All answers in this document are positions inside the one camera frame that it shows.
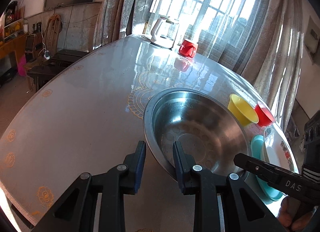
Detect large white dragon plate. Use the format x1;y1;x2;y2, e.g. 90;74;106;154
260;126;298;173

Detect red plastic bowl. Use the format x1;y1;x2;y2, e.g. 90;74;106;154
254;101;276;127

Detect yellow plastic bowl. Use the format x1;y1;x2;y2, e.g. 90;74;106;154
227;94;259;127

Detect stainless steel basin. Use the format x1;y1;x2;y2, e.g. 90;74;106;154
143;88;251;179

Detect person's right hand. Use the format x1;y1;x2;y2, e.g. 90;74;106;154
278;196;319;231

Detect teal plastic plate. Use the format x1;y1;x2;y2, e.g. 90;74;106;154
249;134;284;202

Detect right patterned curtain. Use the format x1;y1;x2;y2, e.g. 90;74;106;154
204;0;303;130

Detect patterned curtain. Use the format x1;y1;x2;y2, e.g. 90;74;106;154
93;0;153;49
204;0;303;130

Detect white power strip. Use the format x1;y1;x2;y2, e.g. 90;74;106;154
43;50;50;60

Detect red mug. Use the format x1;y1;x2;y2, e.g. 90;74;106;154
178;39;198;58

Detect barred window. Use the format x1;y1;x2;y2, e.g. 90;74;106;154
145;0;261;56

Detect wooden chair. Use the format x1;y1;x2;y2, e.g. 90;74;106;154
43;14;62;56

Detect orange wooden cabinet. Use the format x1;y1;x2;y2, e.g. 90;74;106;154
1;19;27;86

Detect white glass electric kettle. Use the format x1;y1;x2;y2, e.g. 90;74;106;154
142;16;180;50

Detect left patterned curtain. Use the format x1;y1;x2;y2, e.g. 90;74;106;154
93;0;153;49

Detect wall electrical box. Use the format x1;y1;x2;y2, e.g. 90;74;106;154
304;17;320;65

